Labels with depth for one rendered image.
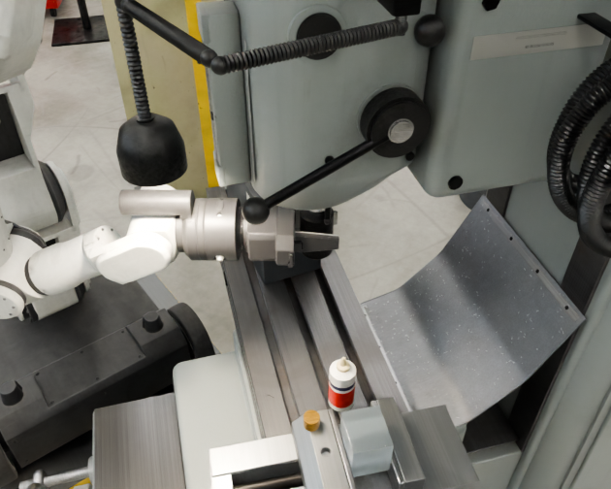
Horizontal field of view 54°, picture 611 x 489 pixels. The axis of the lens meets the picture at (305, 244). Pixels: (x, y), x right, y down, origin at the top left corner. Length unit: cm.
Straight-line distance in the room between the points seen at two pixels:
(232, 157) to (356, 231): 208
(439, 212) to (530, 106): 226
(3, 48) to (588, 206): 68
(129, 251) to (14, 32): 30
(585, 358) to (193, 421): 66
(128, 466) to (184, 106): 176
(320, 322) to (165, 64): 167
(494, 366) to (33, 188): 93
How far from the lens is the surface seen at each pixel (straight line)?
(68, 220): 144
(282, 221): 82
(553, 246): 102
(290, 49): 48
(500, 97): 69
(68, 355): 162
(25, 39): 86
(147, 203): 82
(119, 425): 126
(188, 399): 115
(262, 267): 114
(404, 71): 64
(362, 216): 287
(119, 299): 175
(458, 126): 68
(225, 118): 70
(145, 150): 64
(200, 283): 256
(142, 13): 56
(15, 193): 132
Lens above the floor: 177
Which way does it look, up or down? 41 degrees down
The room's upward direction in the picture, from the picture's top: straight up
